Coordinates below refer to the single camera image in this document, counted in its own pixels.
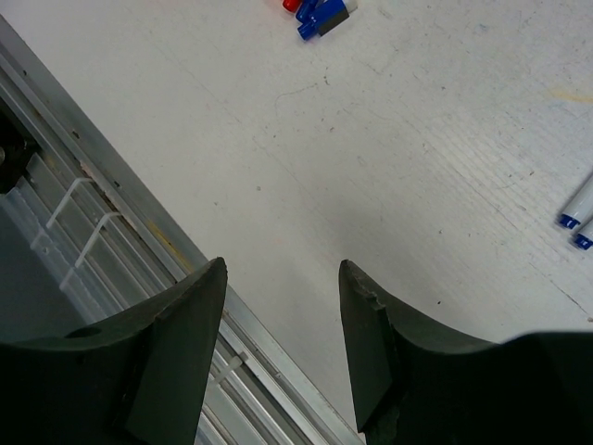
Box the blue pen cap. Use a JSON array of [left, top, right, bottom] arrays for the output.
[[297, 0, 358, 41], [296, 0, 320, 23]]

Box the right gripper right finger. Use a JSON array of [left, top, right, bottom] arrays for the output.
[[338, 260, 592, 444]]

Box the white pen blue end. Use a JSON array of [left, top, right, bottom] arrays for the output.
[[573, 220, 593, 250]]

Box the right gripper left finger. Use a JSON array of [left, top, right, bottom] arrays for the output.
[[1, 258, 227, 444]]

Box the aluminium frame rail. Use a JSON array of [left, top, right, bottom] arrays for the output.
[[1, 22, 359, 444]]

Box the small blue capped pen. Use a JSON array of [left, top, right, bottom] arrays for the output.
[[558, 175, 592, 229]]

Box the red pen cap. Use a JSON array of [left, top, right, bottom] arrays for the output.
[[283, 0, 302, 13]]

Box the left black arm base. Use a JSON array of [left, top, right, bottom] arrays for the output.
[[0, 111, 39, 195]]

